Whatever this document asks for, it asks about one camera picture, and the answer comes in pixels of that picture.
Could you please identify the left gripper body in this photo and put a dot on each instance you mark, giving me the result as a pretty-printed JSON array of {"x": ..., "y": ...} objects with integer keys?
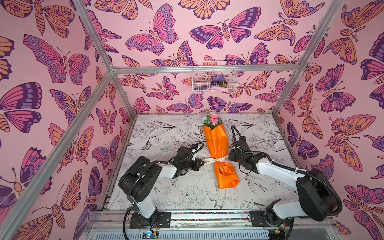
[{"x": 190, "y": 165}]

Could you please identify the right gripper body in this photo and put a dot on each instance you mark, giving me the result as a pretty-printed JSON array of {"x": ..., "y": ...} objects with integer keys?
[{"x": 237, "y": 155}]

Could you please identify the white ribbon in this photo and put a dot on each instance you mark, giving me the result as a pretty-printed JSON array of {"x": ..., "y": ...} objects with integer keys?
[{"x": 208, "y": 160}]

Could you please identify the orange wrapping paper sheet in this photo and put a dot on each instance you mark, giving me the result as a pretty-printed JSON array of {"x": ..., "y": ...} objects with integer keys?
[{"x": 218, "y": 145}]

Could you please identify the pink fake rose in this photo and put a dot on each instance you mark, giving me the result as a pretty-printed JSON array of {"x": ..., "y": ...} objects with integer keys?
[{"x": 215, "y": 120}]

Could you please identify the white fake flower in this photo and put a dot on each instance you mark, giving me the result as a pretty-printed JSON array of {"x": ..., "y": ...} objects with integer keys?
[{"x": 206, "y": 120}]

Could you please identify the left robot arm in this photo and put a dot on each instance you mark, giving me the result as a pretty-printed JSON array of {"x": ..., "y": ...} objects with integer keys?
[{"x": 138, "y": 181}]

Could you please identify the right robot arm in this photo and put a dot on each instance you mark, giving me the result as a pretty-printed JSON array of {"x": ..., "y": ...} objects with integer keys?
[{"x": 317, "y": 199}]

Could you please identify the green circuit board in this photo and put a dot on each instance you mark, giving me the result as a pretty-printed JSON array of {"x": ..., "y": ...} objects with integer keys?
[{"x": 150, "y": 235}]

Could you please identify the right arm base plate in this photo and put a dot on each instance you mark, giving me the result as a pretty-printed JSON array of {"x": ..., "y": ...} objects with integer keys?
[{"x": 261, "y": 218}]

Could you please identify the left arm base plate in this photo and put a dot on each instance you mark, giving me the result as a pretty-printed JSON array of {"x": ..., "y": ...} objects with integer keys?
[{"x": 160, "y": 220}]

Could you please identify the white wire basket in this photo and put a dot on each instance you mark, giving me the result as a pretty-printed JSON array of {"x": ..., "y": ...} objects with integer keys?
[{"x": 214, "y": 77}]

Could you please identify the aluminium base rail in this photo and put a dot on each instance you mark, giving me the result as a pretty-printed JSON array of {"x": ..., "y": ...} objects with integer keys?
[{"x": 208, "y": 225}]

